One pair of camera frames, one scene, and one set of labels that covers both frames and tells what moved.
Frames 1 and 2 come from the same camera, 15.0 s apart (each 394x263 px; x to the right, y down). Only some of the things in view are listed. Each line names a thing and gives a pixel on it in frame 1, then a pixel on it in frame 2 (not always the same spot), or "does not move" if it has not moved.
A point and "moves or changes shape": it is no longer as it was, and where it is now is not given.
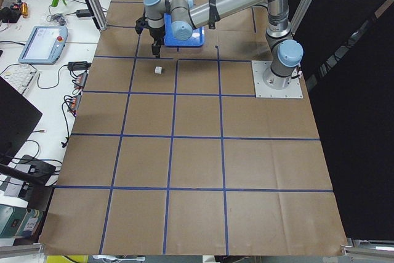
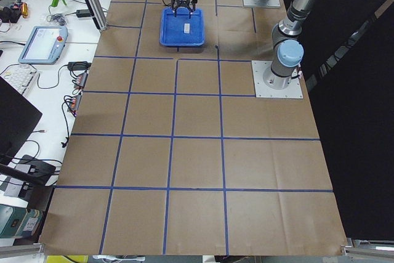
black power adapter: x=83 y=13 does not move
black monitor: x=18 y=116 does not move
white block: x=158 y=69 moves or changes shape
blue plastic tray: x=197 y=38 does not move
